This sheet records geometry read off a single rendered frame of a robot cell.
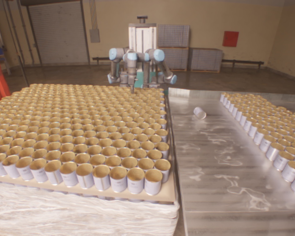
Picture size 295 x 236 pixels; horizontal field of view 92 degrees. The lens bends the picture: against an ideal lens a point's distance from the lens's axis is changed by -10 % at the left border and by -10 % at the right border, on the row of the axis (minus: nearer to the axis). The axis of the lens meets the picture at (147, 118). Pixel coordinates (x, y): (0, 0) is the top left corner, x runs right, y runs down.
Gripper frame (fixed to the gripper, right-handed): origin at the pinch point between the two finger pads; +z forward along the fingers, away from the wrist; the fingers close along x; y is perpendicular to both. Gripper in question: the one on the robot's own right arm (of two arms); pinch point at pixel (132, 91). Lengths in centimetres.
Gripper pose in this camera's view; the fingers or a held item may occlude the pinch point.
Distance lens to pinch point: 137.3
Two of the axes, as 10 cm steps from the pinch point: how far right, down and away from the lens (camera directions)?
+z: -0.3, 8.7, 4.9
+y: 10.0, 0.6, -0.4
